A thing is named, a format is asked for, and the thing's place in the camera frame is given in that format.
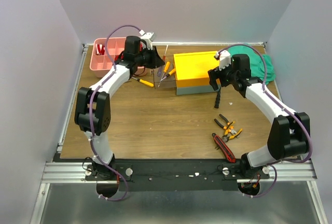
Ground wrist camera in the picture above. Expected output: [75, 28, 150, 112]
[140, 30, 156, 50]
[214, 50, 231, 71]

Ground red white striped item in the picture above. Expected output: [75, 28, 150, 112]
[95, 44, 105, 55]

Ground clear acrylic drawer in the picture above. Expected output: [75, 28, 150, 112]
[151, 56, 176, 89]

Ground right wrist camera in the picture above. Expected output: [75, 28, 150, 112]
[214, 50, 231, 71]

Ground black orange pliers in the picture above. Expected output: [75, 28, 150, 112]
[214, 114, 234, 132]

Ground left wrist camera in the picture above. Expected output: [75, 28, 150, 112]
[140, 30, 156, 50]

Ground blue handled screwdriver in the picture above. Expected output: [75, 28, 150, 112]
[156, 44, 169, 77]

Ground red black utility knife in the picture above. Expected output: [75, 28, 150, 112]
[212, 133, 236, 163]

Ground yellow and grey drawer box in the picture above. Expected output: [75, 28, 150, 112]
[173, 51, 219, 95]

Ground small yellow screwdriver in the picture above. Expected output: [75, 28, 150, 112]
[161, 68, 176, 81]

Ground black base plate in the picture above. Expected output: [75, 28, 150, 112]
[85, 159, 269, 195]

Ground yellow screwdriver on table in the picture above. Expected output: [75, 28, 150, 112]
[132, 77, 154, 88]

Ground green cloth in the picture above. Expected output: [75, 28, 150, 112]
[227, 45, 276, 84]

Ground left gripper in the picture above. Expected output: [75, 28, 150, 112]
[134, 45, 164, 69]

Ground black ribbed tool handle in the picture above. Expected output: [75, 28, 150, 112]
[214, 88, 221, 109]

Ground aluminium rail frame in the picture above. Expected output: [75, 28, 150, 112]
[30, 42, 329, 224]

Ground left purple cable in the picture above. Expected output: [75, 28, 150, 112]
[88, 24, 146, 202]

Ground pink compartment tray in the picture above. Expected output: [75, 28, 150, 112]
[89, 37, 146, 78]

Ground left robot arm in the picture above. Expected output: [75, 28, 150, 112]
[74, 32, 164, 180]

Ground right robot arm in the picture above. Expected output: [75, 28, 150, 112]
[208, 50, 312, 178]

